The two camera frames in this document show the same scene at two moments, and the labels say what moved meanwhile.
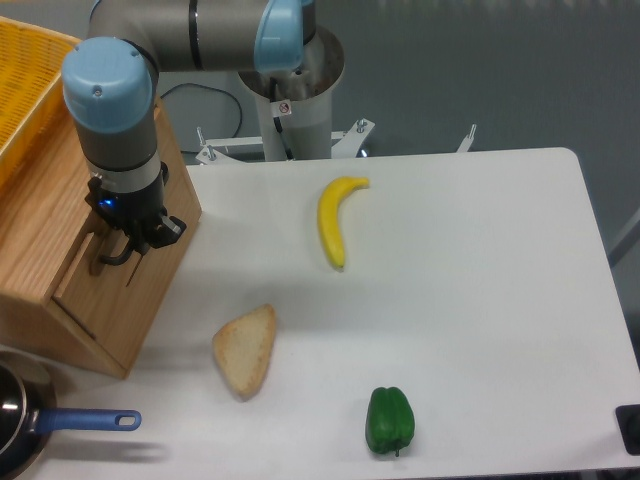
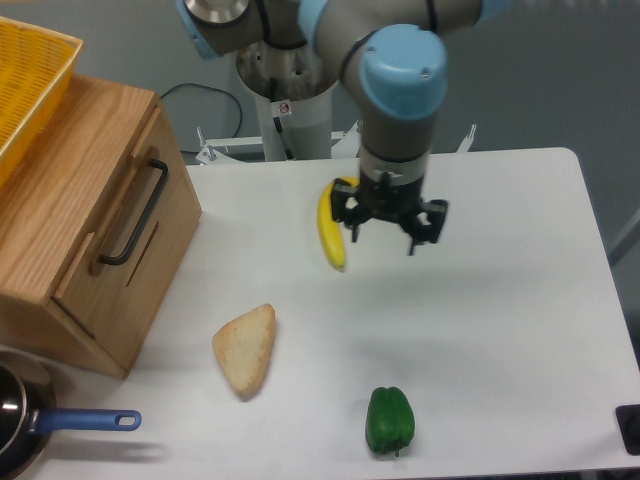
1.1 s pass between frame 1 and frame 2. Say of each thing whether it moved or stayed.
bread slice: stayed
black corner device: stayed
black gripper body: moved
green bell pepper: stayed
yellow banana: stayed
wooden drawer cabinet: stayed
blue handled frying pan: stayed
